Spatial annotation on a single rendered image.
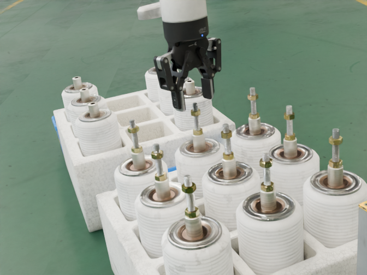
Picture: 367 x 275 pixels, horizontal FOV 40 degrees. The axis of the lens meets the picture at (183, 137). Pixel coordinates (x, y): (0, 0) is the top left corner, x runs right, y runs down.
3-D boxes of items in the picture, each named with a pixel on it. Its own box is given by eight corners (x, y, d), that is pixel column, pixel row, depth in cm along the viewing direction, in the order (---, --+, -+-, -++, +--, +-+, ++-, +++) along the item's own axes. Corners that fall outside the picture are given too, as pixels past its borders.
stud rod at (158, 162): (165, 189, 77) (158, 145, 74) (158, 189, 78) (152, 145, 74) (166, 185, 78) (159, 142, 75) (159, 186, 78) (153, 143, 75)
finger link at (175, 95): (174, 78, 85) (177, 106, 87) (160, 83, 83) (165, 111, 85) (180, 79, 84) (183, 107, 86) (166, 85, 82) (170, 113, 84)
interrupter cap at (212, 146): (212, 137, 96) (212, 134, 96) (226, 153, 90) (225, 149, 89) (175, 146, 95) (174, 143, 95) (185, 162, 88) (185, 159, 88)
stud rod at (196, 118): (200, 139, 92) (195, 101, 89) (202, 141, 91) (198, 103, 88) (195, 141, 92) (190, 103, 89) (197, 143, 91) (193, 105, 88)
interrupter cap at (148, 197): (184, 209, 75) (184, 205, 74) (135, 210, 76) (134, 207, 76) (190, 184, 81) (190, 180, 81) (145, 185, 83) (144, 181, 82)
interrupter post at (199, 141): (203, 145, 94) (202, 130, 92) (208, 150, 92) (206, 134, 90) (191, 148, 93) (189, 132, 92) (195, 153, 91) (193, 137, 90)
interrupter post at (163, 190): (170, 201, 77) (167, 182, 76) (155, 201, 78) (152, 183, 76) (172, 192, 79) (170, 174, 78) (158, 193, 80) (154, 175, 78)
